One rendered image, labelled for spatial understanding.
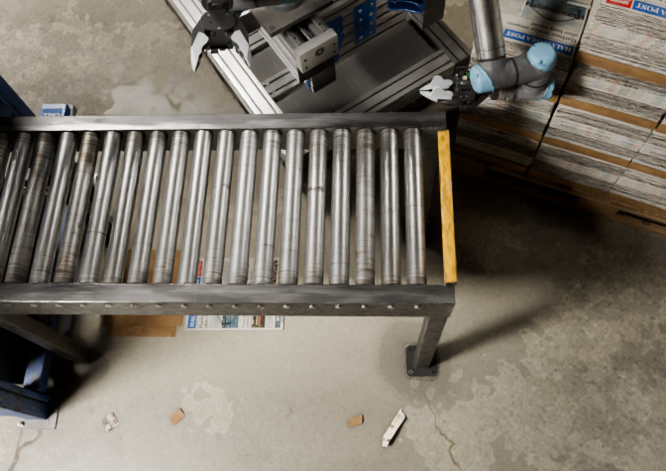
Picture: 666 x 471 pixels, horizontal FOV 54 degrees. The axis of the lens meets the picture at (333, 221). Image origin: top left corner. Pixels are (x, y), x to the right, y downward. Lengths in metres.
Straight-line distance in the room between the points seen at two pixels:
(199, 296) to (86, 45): 1.86
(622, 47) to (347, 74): 1.13
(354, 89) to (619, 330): 1.32
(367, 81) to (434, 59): 0.28
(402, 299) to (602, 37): 0.86
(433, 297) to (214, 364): 1.08
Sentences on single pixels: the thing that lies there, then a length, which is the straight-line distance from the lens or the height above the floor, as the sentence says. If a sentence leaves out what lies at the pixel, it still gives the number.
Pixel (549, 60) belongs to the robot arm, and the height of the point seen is 0.94.
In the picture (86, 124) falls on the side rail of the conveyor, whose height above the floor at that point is 0.80.
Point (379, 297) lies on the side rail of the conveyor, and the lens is 1.62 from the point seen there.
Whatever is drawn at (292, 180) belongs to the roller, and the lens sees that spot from 1.76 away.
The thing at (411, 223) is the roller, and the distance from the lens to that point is 1.70.
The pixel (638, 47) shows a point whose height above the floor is 0.95.
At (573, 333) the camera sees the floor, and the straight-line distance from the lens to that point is 2.52.
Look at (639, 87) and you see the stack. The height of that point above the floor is 0.77.
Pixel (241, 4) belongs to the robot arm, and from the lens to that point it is 1.69.
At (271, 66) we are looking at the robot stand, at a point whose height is 0.21.
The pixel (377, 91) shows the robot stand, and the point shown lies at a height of 0.23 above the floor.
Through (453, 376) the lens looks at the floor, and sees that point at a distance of 2.41.
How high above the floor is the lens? 2.35
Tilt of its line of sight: 66 degrees down
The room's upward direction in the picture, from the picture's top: 8 degrees counter-clockwise
